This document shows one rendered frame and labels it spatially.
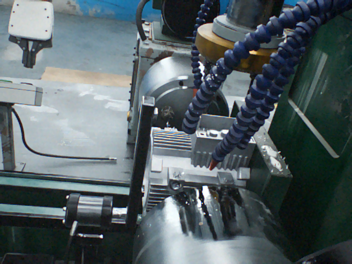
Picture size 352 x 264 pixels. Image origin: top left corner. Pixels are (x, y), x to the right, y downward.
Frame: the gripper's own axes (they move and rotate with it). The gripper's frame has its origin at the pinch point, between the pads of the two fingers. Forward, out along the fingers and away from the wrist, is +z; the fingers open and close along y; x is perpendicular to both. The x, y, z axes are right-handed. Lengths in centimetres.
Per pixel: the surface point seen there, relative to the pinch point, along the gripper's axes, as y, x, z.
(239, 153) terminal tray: 50, -29, 16
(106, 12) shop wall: -24, 508, -152
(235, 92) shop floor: 147, 291, -27
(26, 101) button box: 1.5, -3.5, 10.7
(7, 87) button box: -3.4, -3.5, 7.8
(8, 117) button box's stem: -3.9, 1.0, 15.5
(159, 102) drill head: 34.6, -4.8, 7.0
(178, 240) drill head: 35, -53, 26
